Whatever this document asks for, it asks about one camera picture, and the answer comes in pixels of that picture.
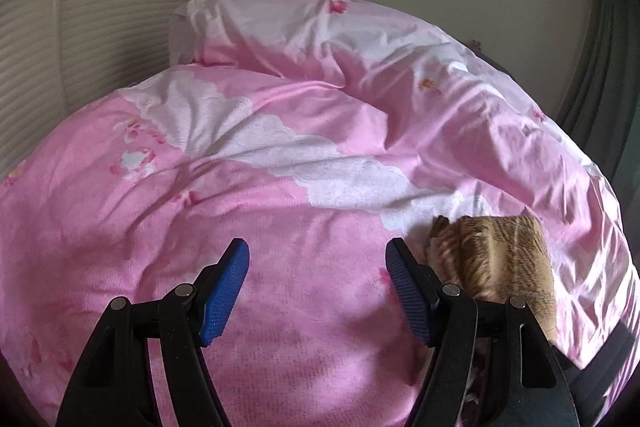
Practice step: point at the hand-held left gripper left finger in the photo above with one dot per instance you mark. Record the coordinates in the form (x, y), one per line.
(225, 297)

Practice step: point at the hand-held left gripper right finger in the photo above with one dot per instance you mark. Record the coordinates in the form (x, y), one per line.
(407, 297)

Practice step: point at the brown plaid knit sweater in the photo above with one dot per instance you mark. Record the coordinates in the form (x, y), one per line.
(500, 257)

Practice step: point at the pink floral duvet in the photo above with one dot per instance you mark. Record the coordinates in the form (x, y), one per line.
(280, 187)

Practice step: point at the dark cloth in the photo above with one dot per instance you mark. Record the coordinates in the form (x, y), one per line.
(600, 367)

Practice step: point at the grey bed headboard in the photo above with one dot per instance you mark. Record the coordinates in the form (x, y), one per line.
(492, 59)

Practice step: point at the dark green curtain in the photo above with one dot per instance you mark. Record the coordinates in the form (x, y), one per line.
(605, 72)

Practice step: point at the cream closet doors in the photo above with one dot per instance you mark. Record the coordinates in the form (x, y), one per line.
(100, 7)

